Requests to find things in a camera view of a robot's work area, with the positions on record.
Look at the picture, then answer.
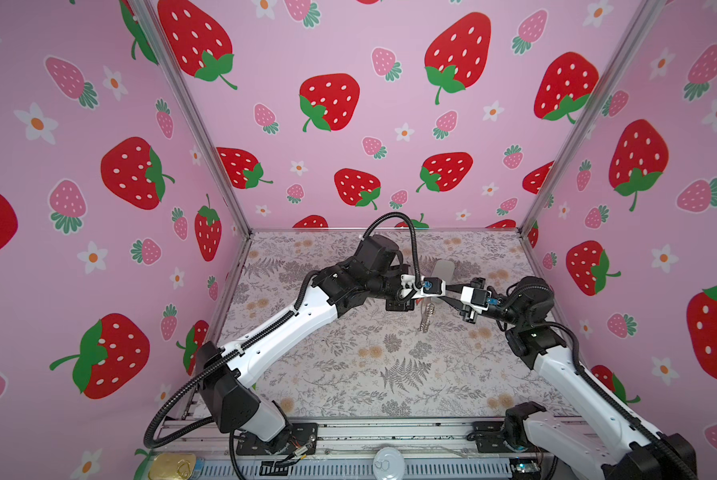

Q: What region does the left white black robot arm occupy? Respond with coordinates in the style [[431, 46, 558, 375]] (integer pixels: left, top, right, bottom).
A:
[[196, 235, 427, 443]]

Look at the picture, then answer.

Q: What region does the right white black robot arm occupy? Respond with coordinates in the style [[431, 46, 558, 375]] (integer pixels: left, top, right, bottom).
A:
[[442, 276, 698, 479]]

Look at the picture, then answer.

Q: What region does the pale green oblong case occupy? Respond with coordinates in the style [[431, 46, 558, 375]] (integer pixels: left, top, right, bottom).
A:
[[432, 259, 456, 283]]

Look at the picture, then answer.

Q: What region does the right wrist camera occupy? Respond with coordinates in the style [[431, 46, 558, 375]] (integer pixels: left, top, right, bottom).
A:
[[461, 277, 493, 313]]

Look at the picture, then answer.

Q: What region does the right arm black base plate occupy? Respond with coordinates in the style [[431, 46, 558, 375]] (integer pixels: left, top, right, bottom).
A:
[[466, 421, 527, 454]]

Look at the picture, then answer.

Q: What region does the aluminium extrusion rail frame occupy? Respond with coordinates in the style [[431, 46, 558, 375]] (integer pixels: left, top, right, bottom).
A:
[[151, 417, 643, 480]]

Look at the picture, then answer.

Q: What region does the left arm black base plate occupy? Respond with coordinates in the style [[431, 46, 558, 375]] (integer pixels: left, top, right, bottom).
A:
[[234, 422, 318, 456]]

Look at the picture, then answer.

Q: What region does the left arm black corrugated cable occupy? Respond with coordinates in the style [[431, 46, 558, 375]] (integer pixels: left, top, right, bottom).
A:
[[142, 211, 425, 451]]

